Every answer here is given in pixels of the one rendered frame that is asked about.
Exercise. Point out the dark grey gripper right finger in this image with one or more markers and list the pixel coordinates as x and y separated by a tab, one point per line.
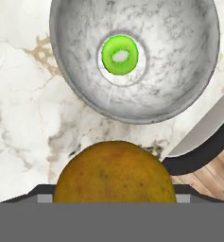
186	194

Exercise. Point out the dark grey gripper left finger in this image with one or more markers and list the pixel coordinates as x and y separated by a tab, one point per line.
42	193

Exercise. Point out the orange round fruit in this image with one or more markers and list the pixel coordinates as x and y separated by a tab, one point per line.
114	176

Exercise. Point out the grey marbled bowl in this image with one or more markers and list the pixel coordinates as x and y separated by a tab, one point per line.
167	69

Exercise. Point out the green kiwi slice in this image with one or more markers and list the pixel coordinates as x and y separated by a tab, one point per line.
120	55

